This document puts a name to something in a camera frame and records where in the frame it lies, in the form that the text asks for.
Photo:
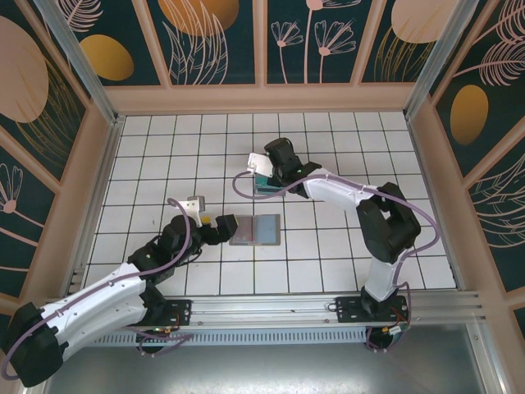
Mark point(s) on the maroon plastic card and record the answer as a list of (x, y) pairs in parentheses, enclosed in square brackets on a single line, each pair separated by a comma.
[(246, 230)]

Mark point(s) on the blue plastic card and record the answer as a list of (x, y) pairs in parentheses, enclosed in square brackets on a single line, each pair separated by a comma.
[(268, 229)]

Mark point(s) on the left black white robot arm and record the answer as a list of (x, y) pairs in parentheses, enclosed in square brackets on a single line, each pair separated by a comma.
[(94, 299)]

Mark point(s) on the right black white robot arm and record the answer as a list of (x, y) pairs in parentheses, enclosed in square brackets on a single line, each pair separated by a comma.
[(340, 192)]

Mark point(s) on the teal plastic card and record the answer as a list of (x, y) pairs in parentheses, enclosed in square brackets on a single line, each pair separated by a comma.
[(262, 184)]

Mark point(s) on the clear acrylic card stand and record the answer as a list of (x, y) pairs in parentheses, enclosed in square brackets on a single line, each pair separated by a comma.
[(268, 196)]

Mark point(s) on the grey metal sheet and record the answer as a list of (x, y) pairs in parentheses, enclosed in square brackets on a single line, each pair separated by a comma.
[(262, 369)]

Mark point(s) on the small labelled electronics board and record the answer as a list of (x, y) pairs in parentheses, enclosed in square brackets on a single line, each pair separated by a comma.
[(400, 328)]

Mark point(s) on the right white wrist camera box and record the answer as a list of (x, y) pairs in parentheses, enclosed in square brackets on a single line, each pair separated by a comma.
[(259, 164)]

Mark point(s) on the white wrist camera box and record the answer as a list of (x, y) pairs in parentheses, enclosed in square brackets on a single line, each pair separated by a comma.
[(196, 207), (259, 164)]

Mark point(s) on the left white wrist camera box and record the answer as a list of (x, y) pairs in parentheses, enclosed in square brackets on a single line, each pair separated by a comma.
[(196, 207)]

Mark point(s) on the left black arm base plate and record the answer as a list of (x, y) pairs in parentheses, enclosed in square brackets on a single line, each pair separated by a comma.
[(180, 312)]

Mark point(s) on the aluminium mounting rail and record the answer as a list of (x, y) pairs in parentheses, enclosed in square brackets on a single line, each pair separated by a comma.
[(262, 308)]

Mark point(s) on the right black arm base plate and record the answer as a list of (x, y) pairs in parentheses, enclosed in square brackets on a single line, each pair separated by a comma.
[(348, 310)]

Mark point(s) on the aluminium corner post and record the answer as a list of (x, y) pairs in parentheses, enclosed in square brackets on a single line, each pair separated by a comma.
[(445, 61), (91, 80)]

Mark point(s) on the aluminium frame bar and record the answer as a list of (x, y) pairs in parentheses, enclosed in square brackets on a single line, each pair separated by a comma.
[(486, 361)]

